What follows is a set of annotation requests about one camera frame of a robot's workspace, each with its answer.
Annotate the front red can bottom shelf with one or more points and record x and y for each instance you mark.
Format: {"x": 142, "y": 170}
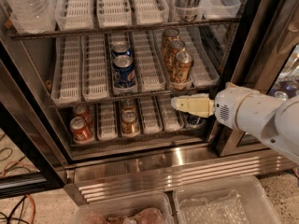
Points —
{"x": 80, "y": 129}

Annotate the red can shelf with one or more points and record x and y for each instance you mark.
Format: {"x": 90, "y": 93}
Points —
{"x": 84, "y": 112}
{"x": 80, "y": 129}

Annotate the tall plaid can top shelf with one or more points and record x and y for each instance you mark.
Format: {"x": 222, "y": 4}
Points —
{"x": 185, "y": 10}

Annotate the blue pepsi can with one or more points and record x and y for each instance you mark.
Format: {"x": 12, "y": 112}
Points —
{"x": 118, "y": 49}
{"x": 124, "y": 72}

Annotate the blue can behind glass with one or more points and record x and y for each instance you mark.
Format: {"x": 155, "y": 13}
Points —
{"x": 285, "y": 90}

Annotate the orange can shelf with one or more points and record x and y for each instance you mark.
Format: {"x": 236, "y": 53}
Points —
{"x": 181, "y": 67}
{"x": 167, "y": 36}
{"x": 173, "y": 48}

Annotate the clear plastic floor bin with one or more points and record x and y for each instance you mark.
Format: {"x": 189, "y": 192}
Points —
{"x": 235, "y": 200}
{"x": 149, "y": 208}

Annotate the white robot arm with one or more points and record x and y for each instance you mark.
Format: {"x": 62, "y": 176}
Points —
{"x": 272, "y": 121}

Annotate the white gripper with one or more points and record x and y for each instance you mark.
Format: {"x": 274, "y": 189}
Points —
{"x": 230, "y": 106}

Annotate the right clear plastic floor bin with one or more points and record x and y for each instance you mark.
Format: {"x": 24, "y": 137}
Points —
{"x": 235, "y": 200}

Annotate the left clear plastic floor bin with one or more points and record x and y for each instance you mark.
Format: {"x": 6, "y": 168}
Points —
{"x": 149, "y": 208}

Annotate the front brown can bottom shelf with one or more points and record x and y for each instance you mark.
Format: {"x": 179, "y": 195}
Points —
{"x": 129, "y": 122}

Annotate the rear brown can bottom shelf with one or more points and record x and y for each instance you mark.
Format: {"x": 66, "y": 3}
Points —
{"x": 128, "y": 105}

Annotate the brown can shelf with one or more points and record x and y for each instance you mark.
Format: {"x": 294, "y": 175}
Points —
{"x": 129, "y": 122}
{"x": 128, "y": 105}

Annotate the rear red can bottom shelf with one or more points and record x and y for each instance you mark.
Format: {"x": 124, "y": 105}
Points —
{"x": 84, "y": 112}

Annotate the rear blue Pepsi can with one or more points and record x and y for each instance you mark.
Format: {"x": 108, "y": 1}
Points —
{"x": 118, "y": 49}

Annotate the front blue Pepsi can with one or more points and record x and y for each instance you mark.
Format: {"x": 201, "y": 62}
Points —
{"x": 124, "y": 72}

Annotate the open fridge door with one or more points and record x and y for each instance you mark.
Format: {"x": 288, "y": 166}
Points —
{"x": 21, "y": 123}

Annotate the front blue can bottom shelf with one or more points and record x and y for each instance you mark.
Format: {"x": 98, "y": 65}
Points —
{"x": 195, "y": 121}

